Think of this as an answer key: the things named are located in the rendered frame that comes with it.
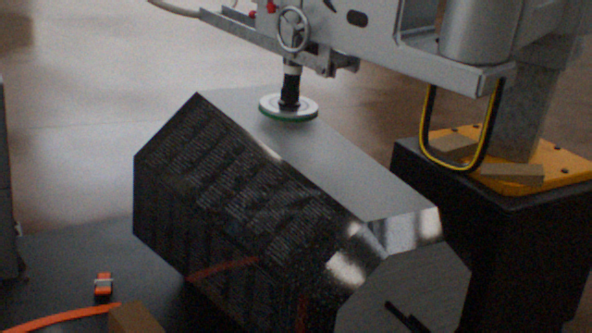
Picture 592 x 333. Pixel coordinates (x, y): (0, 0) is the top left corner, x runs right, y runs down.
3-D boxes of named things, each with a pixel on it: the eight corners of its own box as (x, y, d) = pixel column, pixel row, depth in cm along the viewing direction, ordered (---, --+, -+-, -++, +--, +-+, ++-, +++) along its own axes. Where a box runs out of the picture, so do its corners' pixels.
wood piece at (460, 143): (453, 143, 263) (456, 131, 261) (475, 153, 256) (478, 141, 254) (419, 154, 251) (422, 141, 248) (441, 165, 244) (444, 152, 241)
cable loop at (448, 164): (481, 181, 201) (508, 78, 187) (474, 185, 199) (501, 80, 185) (415, 154, 215) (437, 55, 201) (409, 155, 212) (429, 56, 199)
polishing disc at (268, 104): (275, 120, 234) (276, 117, 233) (249, 98, 250) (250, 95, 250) (328, 115, 244) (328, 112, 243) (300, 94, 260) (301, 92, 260)
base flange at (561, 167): (499, 128, 296) (502, 117, 294) (600, 177, 259) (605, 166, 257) (412, 142, 270) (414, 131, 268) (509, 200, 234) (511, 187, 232)
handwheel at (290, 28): (325, 55, 220) (330, 8, 213) (303, 60, 213) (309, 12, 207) (291, 43, 229) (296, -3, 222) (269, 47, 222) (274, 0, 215)
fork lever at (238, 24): (363, 71, 232) (365, 57, 229) (326, 80, 219) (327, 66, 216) (229, 16, 272) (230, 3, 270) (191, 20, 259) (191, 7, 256)
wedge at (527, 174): (538, 176, 244) (542, 164, 242) (541, 188, 235) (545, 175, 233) (480, 165, 248) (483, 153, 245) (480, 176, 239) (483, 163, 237)
